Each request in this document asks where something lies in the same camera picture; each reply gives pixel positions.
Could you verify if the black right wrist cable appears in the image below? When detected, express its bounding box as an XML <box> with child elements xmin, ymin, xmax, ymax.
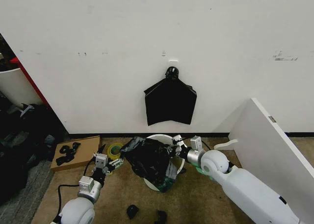
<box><xmin>200</xmin><ymin>138</ymin><xmax>212</xmax><ymax>153</ymax></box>

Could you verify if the folded black hanging bag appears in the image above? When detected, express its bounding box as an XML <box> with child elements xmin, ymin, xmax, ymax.
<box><xmin>143</xmin><ymin>66</ymin><xmax>198</xmax><ymax>127</ymax></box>

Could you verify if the white curved panel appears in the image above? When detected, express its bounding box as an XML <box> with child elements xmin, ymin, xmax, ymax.
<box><xmin>0</xmin><ymin>67</ymin><xmax>43</xmax><ymax>110</ymax></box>

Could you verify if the red partition edge strip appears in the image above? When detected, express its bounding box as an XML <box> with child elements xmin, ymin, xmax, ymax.
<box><xmin>10</xmin><ymin>57</ymin><xmax>52</xmax><ymax>106</ymax></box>

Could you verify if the black garbage bag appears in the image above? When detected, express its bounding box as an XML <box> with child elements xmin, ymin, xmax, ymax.
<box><xmin>119</xmin><ymin>136</ymin><xmax>178</xmax><ymax>193</ymax></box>

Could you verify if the flat brown cardboard box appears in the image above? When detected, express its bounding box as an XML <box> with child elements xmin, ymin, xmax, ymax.
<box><xmin>51</xmin><ymin>135</ymin><xmax>102</xmax><ymax>173</ymax></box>

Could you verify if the small black floor object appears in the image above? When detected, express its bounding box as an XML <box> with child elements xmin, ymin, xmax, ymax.
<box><xmin>155</xmin><ymin>210</ymin><xmax>168</xmax><ymax>224</ymax></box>
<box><xmin>126</xmin><ymin>204</ymin><xmax>139</xmax><ymax>220</ymax></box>

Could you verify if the white round trash bin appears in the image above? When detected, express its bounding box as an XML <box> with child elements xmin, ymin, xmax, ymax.
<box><xmin>143</xmin><ymin>133</ymin><xmax>186</xmax><ymax>192</ymax></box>

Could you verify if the black clutter pile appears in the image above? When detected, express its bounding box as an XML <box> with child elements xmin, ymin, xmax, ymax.
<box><xmin>0</xmin><ymin>102</ymin><xmax>70</xmax><ymax>205</ymax></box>

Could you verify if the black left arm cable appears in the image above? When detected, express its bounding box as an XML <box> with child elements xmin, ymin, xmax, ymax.
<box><xmin>56</xmin><ymin>184</ymin><xmax>80</xmax><ymax>218</ymax></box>

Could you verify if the large white board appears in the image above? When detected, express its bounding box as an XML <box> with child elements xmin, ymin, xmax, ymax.
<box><xmin>228</xmin><ymin>98</ymin><xmax>314</xmax><ymax>224</ymax></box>

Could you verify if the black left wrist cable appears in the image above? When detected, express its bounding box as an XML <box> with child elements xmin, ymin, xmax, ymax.
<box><xmin>83</xmin><ymin>157</ymin><xmax>97</xmax><ymax>178</ymax></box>

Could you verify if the white curved bracket piece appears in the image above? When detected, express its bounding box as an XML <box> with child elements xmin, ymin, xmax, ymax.
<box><xmin>213</xmin><ymin>138</ymin><xmax>238</xmax><ymax>151</ymax></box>

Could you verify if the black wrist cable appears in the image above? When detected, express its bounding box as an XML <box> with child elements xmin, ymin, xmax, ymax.
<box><xmin>200</xmin><ymin>138</ymin><xmax>212</xmax><ymax>153</ymax></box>
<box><xmin>83</xmin><ymin>157</ymin><xmax>97</xmax><ymax>178</ymax></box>

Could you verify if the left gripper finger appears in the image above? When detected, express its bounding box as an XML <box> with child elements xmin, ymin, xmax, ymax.
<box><xmin>107</xmin><ymin>158</ymin><xmax>125</xmax><ymax>170</ymax></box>
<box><xmin>92</xmin><ymin>143</ymin><xmax>106</xmax><ymax>161</ymax></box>

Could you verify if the yellow green tape roll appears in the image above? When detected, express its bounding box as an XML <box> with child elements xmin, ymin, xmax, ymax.
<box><xmin>107</xmin><ymin>143</ymin><xmax>125</xmax><ymax>161</ymax></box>

